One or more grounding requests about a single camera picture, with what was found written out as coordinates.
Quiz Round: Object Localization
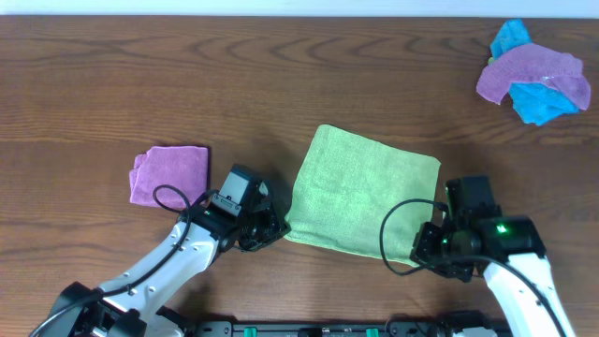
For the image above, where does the green microfiber cloth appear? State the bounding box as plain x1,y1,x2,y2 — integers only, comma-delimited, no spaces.
285,125,441,265

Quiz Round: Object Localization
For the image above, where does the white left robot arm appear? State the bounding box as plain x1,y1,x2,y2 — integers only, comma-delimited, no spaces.
32,190,289,336

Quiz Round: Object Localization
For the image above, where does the crumpled blue cloth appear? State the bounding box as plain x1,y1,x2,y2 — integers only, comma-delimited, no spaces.
489,19,579,126

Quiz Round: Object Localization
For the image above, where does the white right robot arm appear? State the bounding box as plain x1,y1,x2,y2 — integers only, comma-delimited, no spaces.
410,216,575,336

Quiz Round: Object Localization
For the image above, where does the crumpled purple cloth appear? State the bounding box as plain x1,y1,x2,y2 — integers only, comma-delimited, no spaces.
476,43,592,110

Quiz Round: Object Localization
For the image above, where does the folded purple cloth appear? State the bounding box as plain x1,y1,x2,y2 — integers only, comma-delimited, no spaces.
129,146,209,207

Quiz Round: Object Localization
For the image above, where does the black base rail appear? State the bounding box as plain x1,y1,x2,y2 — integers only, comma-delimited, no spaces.
183,320,512,337

